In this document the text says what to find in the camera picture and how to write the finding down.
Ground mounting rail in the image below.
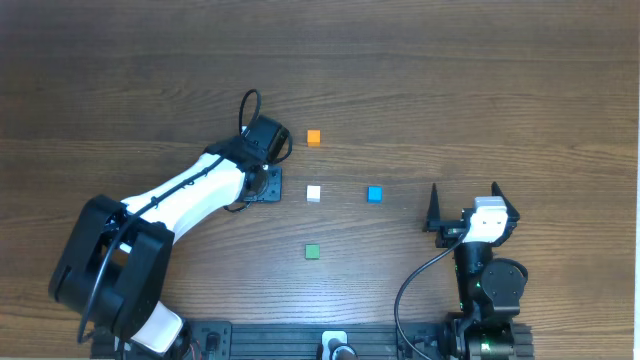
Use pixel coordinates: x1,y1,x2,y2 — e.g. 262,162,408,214
92,319,536,360

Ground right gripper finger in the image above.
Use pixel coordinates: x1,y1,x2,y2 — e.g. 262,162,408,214
490,181,521,236
423,182,442,233

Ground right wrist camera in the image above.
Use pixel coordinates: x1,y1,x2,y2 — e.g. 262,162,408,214
462,196,509,245

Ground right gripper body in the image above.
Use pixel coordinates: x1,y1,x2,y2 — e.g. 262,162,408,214
433,209,469,249

